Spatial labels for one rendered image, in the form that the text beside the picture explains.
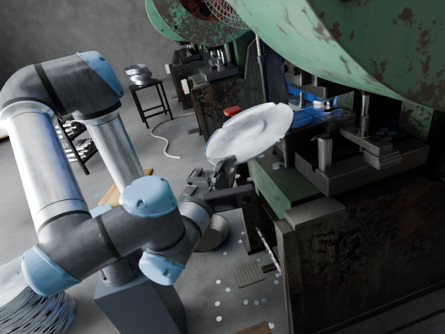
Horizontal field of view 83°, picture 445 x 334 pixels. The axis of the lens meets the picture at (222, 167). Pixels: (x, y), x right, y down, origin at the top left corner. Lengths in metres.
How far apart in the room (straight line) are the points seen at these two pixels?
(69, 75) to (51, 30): 6.97
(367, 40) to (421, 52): 0.07
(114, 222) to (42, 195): 0.12
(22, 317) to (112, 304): 0.56
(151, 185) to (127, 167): 0.34
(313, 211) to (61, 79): 0.64
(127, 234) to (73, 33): 7.19
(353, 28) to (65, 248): 0.42
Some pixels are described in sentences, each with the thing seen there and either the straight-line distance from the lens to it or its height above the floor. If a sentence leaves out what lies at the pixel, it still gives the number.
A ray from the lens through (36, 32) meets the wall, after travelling 7.70.
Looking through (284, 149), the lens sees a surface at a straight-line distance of 0.79.
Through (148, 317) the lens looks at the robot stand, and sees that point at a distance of 1.04.
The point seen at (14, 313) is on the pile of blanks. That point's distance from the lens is 1.42.
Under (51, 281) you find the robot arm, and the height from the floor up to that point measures 0.85.
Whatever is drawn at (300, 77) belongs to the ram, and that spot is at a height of 0.92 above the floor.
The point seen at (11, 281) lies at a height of 0.34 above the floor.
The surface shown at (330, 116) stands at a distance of 0.84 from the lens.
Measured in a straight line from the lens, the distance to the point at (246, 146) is 0.71.
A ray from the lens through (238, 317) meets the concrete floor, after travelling 1.26.
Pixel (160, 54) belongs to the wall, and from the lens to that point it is 7.30.
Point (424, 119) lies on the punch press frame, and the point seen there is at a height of 0.75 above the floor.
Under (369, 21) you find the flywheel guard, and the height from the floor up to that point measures 1.07.
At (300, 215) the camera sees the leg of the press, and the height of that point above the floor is 0.64.
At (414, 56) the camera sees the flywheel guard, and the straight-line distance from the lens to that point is 0.32.
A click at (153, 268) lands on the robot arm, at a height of 0.77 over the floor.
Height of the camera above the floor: 1.10
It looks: 30 degrees down
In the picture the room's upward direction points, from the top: 14 degrees counter-clockwise
